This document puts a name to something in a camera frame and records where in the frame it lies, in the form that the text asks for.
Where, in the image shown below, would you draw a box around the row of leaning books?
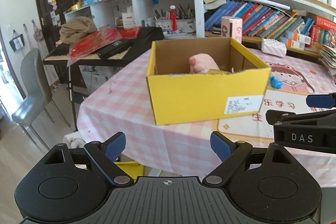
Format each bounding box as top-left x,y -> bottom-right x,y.
205,0 -> 315,43

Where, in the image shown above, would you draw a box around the beige scarf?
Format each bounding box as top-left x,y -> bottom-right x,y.
59,17 -> 97,44

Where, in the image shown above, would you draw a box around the large white pen holder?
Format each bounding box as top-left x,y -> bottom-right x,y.
176,19 -> 195,33

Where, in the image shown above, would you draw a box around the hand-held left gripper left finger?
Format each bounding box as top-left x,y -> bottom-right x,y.
43,132 -> 133,186

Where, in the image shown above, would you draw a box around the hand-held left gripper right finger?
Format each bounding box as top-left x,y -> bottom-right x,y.
203,131 -> 298,185

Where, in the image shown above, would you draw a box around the cartoon girl desk mat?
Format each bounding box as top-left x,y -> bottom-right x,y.
218,55 -> 336,140

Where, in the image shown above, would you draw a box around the dark tote bag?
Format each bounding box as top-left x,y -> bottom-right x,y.
9,34 -> 25,52

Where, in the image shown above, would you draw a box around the white box red label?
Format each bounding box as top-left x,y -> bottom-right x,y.
121,12 -> 135,29

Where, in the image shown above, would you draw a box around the black keyboard stand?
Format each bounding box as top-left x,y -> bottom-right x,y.
67,65 -> 88,132

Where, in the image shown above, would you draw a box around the black flat case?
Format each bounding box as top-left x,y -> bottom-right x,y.
97,39 -> 132,58

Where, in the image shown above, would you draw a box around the stack of booklets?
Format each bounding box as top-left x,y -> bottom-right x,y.
319,44 -> 336,68

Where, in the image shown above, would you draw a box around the small white pen holder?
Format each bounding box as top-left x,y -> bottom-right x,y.
155,19 -> 174,31

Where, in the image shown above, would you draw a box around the yellow tape roll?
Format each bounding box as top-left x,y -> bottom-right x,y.
207,69 -> 233,75

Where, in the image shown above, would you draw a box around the white shelf unit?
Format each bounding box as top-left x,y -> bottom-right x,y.
64,0 -> 196,36

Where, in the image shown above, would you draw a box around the black electronic keyboard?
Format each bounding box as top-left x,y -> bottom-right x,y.
43,27 -> 165,66

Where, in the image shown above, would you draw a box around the grey chair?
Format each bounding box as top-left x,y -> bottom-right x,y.
12,48 -> 71,151

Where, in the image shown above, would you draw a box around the yellow cardboard box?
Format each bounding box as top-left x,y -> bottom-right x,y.
146,38 -> 272,126

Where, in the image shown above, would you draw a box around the orange and white boxes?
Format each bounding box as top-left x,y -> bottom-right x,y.
280,30 -> 311,48

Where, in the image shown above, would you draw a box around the red plastic bag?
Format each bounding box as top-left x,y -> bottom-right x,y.
67,28 -> 124,67

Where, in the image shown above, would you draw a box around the pink checked tablecloth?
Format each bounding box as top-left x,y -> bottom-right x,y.
63,42 -> 336,178

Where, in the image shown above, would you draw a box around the pink cartoon cylinder box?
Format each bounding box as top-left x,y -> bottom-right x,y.
220,17 -> 242,43

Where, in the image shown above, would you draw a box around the red tassel ornament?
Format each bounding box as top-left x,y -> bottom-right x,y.
170,5 -> 178,31

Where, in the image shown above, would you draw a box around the small blue toy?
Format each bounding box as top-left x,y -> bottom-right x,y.
270,76 -> 283,89

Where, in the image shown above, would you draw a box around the red paper packet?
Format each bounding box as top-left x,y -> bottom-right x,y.
118,27 -> 142,39

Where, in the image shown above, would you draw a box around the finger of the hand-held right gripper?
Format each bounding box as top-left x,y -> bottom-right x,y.
266,108 -> 336,127
306,93 -> 336,109

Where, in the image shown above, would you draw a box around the pink plush paw toy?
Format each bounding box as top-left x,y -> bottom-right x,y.
189,54 -> 221,74

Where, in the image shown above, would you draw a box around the white quilted purse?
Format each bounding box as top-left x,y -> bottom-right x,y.
262,38 -> 287,57

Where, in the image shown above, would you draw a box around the pink hanging bag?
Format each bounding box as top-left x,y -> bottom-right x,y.
33,21 -> 44,42

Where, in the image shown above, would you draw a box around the yellow object under table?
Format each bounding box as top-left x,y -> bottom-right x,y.
115,161 -> 144,175

